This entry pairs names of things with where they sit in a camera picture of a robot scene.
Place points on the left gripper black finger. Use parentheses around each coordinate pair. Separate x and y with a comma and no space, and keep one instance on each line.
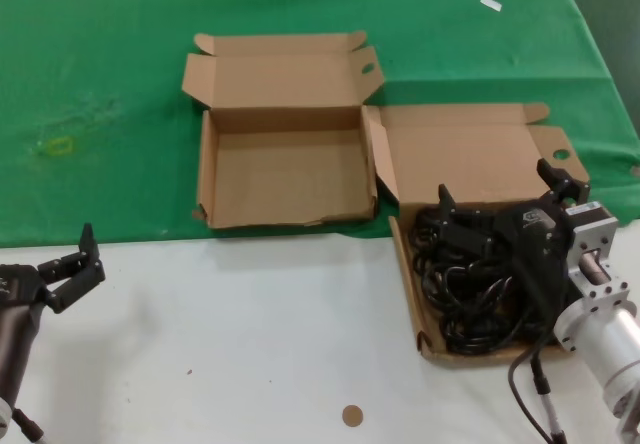
(90,269)

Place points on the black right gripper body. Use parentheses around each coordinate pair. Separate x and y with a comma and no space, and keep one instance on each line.
(535,234)

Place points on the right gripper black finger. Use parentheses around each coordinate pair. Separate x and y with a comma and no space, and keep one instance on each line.
(567,184)
(465,234)

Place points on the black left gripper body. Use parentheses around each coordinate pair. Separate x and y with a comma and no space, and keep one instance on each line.
(20,286)

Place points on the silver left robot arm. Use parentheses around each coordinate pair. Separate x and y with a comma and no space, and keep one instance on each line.
(3,411)

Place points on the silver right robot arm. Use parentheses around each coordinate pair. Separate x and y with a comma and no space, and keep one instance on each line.
(605,334)

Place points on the cardboard box with torn edge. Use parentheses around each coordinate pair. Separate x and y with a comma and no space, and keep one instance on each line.
(285,179)

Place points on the yellow rubber band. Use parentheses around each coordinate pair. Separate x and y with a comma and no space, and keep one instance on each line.
(51,149)

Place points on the white tape piece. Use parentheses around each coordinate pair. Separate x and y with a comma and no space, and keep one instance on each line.
(491,4)

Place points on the round brown cardboard disc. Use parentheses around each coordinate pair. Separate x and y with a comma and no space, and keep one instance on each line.
(352,416)

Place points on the green table cloth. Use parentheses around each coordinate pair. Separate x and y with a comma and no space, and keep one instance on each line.
(100,39)

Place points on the black right wrist camera housing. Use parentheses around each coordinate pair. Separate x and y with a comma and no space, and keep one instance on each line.
(540,289)

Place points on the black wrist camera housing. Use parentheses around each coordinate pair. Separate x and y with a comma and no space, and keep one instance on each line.
(540,289)
(15,349)

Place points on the black left wrist camera housing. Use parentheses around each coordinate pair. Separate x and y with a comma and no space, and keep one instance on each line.
(15,349)

